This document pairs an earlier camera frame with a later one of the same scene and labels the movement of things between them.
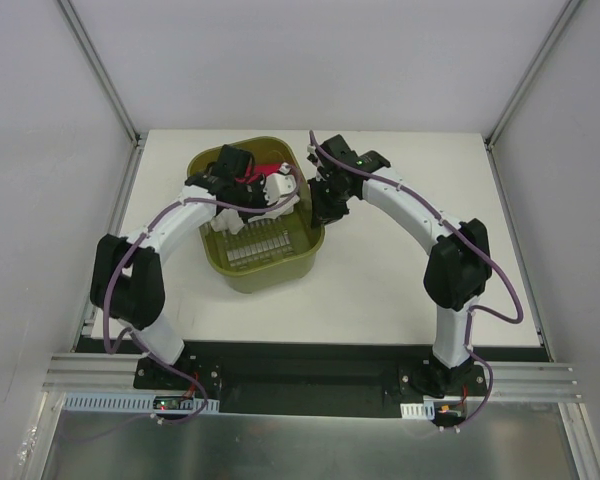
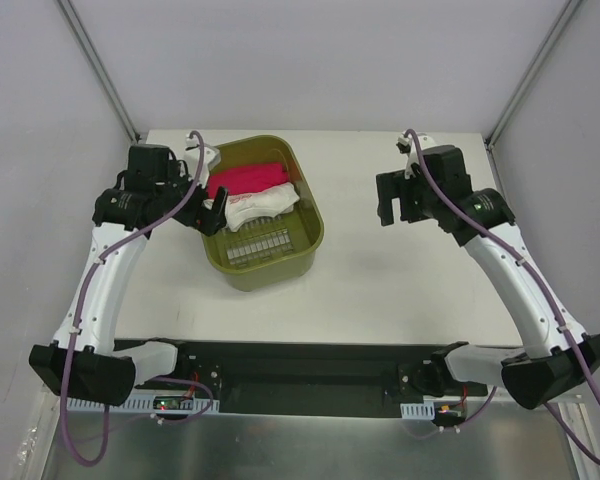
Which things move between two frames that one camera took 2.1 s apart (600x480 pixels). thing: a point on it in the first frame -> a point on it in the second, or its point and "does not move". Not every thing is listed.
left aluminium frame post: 107,88 does not move
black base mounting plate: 377,380 does not move
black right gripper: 327,206 -> 395,195
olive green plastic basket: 266,255 does not move
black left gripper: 252,195 -> 200,210
